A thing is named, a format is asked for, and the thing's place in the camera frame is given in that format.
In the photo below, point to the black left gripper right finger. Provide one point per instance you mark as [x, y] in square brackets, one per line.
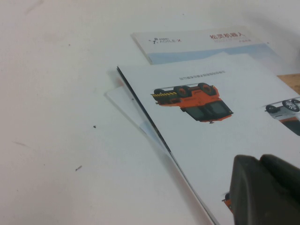
[283, 173]

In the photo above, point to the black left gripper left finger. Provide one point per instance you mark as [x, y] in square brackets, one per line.
[257, 199]

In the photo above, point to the white Leador logistics brochure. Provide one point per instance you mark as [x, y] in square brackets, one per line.
[211, 140]

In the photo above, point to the AgileX brochure with wood picture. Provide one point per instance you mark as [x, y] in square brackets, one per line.
[187, 51]

